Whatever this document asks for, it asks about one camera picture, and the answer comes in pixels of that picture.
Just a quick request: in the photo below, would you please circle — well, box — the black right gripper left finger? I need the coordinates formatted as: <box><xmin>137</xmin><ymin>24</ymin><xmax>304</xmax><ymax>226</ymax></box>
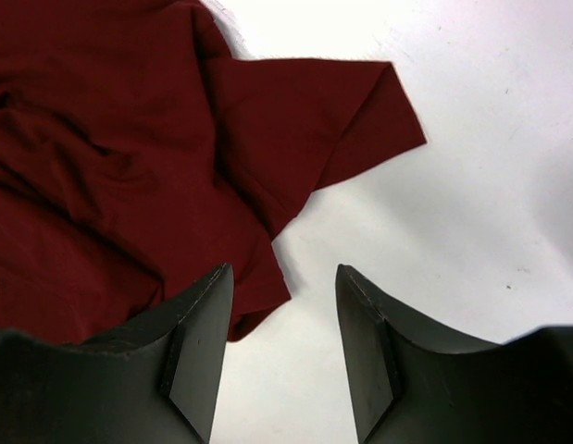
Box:
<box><xmin>0</xmin><ymin>265</ymin><xmax>233</xmax><ymax>443</ymax></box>

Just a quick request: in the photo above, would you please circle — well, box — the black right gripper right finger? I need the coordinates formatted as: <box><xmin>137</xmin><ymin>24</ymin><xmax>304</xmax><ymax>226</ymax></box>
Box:
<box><xmin>336</xmin><ymin>265</ymin><xmax>573</xmax><ymax>443</ymax></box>

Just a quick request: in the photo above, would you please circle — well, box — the dark red t shirt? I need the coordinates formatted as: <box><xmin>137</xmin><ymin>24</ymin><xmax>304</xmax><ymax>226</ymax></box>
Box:
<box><xmin>0</xmin><ymin>1</ymin><xmax>425</xmax><ymax>343</ymax></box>

